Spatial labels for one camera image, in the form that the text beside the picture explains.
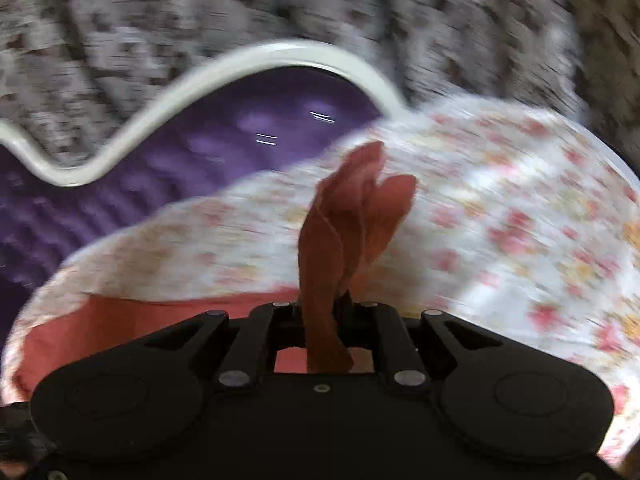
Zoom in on red pants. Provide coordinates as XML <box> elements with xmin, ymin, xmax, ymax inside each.
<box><xmin>15</xmin><ymin>141</ymin><xmax>419</xmax><ymax>403</ymax></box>

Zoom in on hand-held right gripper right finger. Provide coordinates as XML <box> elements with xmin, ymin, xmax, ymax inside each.
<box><xmin>344</xmin><ymin>301</ymin><xmax>504</xmax><ymax>389</ymax></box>

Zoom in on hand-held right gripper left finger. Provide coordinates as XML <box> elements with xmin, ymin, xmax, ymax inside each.
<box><xmin>145</xmin><ymin>301</ymin><xmax>307</xmax><ymax>391</ymax></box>

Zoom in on brown damask curtain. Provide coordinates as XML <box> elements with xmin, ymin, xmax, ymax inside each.
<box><xmin>0</xmin><ymin>0</ymin><xmax>640</xmax><ymax>186</ymax></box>

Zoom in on purple tufted headboard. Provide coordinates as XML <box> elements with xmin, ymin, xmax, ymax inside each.
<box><xmin>0</xmin><ymin>40</ymin><xmax>416</xmax><ymax>356</ymax></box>

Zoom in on floral bed sheet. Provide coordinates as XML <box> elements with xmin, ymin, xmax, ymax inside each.
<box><xmin>0</xmin><ymin>95</ymin><xmax>640</xmax><ymax>468</ymax></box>

